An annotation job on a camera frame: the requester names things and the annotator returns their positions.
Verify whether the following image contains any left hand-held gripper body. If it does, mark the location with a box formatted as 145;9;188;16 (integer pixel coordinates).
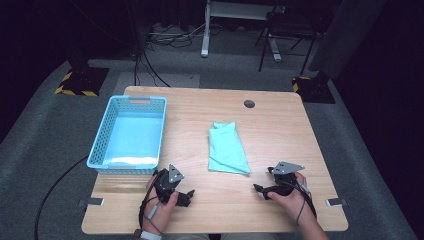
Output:
153;163;188;206

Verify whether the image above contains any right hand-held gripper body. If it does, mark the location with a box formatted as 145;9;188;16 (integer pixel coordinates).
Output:
266;161;306;197

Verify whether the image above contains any mint green t-shirt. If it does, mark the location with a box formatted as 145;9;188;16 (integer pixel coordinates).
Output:
207;121;252;176

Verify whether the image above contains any person's right hand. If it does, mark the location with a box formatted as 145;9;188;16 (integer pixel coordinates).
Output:
267;171;316;228

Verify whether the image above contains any person's left hand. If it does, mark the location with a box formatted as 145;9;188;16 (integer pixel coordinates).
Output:
142;175;180;233

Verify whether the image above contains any white wristwatch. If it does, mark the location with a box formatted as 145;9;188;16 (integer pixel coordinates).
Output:
134;228;163;240

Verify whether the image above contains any light blue plastic basket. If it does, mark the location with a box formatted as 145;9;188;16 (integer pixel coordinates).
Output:
86;94;168;176

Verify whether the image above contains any grey tape strip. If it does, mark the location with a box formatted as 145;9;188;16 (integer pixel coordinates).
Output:
325;197;348;208
78;197;105;207

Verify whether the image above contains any black yellow striped stand base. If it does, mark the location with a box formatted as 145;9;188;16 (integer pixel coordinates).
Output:
291;75;336;105
54;65;111;98

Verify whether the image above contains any black stand pole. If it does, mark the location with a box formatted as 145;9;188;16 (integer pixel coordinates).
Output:
125;0;172;88

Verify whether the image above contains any grey curtain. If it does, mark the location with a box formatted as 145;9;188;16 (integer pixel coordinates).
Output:
307;0;390;81

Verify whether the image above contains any left hand-held gripper cable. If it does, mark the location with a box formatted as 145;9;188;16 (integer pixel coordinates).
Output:
137;170;165;235

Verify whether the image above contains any black floor cable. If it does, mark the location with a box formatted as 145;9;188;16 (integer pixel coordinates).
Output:
33;154;90;240

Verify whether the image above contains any black metal chair frame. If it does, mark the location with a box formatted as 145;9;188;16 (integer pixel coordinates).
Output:
254;4;322;76

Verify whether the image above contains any white desk frame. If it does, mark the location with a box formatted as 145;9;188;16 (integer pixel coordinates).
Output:
200;0;286;63

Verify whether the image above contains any bundle of floor cables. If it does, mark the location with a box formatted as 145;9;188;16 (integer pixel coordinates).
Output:
145;21;209;50

